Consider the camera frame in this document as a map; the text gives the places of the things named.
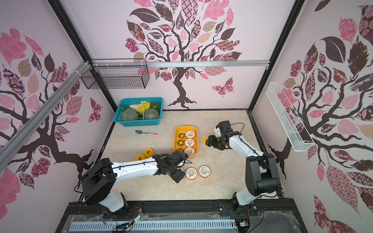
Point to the black wire wall basket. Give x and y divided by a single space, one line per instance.
117 74

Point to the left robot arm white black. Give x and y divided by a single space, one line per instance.
99 180

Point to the yellow white cabbage toy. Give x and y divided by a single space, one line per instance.
141 107

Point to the yellow tape roll far left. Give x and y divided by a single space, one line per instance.
140 157

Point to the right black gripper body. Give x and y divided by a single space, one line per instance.
215 142

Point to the yellow tape roll upper left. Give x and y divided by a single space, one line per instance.
148 152

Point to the yellow plastic storage box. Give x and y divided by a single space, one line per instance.
184 129

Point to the white wire wall shelf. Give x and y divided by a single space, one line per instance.
282 101

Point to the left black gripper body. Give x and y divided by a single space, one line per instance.
175 174

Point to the spoon with pink handle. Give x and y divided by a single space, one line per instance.
147 133

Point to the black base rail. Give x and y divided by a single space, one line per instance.
263 216

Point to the green round melon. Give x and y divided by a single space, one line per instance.
129 115
151 114

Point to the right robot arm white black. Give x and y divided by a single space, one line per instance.
261 174

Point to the teal plastic basket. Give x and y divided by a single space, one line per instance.
124 104

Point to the yellow tape roll upper right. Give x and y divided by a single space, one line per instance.
205 140

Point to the white cable duct strip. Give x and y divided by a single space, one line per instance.
151 225

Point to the dark green avocado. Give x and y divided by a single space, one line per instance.
156 106

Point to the green round melon left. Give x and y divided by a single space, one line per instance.
129 115

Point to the green round melon right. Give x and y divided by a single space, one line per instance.
151 114

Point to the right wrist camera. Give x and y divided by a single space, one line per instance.
217 132

